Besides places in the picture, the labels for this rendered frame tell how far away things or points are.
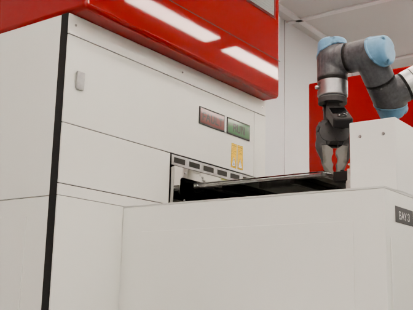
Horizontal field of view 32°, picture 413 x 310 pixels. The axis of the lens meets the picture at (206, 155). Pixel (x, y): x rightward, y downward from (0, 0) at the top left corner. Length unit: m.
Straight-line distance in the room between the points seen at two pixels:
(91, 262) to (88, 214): 0.10
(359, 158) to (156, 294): 0.52
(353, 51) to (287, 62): 3.78
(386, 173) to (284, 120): 4.01
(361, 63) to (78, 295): 0.85
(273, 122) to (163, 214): 3.70
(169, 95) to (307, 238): 0.63
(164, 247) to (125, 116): 0.33
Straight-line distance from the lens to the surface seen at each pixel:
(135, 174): 1.69
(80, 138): 1.57
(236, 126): 2.05
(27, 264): 1.56
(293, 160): 5.42
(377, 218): 1.31
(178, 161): 1.81
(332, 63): 1.80
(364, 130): 1.41
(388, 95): 1.81
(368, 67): 1.77
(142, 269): 1.59
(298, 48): 5.74
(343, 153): 1.76
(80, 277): 1.55
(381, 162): 1.39
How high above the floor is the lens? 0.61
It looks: 12 degrees up
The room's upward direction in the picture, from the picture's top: 1 degrees clockwise
